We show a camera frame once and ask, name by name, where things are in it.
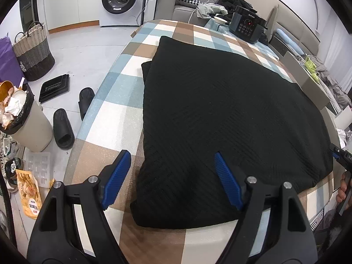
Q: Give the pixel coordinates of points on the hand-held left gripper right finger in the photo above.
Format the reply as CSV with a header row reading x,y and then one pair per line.
x,y
228,181

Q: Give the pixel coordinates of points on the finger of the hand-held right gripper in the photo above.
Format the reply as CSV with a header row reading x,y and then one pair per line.
x,y
341,156

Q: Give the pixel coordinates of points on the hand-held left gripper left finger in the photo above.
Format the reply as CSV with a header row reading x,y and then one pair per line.
x,y
118,176

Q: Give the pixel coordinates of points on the black knitted garment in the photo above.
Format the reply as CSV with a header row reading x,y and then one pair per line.
x,y
220,121

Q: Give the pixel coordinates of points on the pile of black clothes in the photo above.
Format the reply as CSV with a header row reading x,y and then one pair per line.
x,y
233,2

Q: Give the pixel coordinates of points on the person's right hand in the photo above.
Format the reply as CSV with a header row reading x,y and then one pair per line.
x,y
342,187

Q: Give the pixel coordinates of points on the chevron patterned table cover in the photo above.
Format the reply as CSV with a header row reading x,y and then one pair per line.
x,y
317,218

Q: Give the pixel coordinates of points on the plaid tablecloth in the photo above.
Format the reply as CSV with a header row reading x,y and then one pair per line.
x,y
115,121

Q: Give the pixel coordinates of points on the grey blanket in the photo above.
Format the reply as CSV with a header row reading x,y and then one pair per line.
x,y
334,85

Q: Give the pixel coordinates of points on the black slipper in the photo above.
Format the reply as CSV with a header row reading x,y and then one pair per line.
x,y
63,129
85,101

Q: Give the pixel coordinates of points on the clear plastic tray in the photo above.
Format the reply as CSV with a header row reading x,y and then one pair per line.
x,y
38,169

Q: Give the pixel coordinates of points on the grey cardboard box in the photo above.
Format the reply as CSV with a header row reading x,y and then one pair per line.
x,y
305,82

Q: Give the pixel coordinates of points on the orange snack bag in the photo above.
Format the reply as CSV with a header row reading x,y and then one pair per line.
x,y
30,195

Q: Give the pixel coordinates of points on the green plastic toy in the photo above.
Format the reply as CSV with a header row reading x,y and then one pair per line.
x,y
312,67

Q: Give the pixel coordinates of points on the beige trash bin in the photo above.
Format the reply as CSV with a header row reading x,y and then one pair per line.
x,y
30,129

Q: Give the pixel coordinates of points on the white sneakers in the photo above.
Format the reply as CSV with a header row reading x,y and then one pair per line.
x,y
11,165

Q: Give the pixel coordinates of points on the black plastic tray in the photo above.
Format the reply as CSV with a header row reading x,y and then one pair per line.
x,y
54,88

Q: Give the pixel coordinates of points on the blue pillow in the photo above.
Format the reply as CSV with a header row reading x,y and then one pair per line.
x,y
288,40

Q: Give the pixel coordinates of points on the woven laundry basket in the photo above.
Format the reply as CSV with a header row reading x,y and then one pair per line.
x,y
34,55

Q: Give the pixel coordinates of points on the black rice cooker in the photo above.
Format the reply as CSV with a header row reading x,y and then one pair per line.
x,y
247,26

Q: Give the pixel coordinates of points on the purple bag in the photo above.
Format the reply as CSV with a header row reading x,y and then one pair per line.
x,y
8,63

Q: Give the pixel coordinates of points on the white bowl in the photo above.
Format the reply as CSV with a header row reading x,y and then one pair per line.
x,y
220,19

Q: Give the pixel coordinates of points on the grey sofa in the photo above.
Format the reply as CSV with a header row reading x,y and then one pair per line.
x,y
181,15

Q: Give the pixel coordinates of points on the light grey garment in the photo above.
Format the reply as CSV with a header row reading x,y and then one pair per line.
x,y
209,9

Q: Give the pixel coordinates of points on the white washing machine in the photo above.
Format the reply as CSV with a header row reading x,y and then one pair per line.
x,y
119,1

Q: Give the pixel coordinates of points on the white floor cabinet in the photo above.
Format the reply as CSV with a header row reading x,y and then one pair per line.
x,y
68,5

